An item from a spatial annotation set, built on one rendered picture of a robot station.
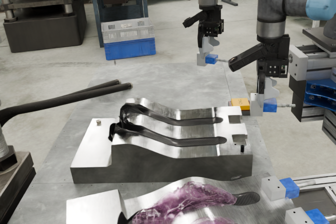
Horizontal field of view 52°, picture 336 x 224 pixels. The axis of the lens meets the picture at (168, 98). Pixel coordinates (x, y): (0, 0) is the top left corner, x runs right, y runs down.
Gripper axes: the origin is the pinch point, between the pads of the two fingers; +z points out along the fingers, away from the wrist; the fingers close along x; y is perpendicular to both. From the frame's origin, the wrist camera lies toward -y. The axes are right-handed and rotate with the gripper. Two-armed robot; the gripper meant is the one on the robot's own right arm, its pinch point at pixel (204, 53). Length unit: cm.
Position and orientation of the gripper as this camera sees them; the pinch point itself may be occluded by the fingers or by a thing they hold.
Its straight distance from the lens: 143.3
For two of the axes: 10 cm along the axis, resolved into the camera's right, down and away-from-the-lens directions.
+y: 8.8, 1.6, -4.4
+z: 0.7, 8.8, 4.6
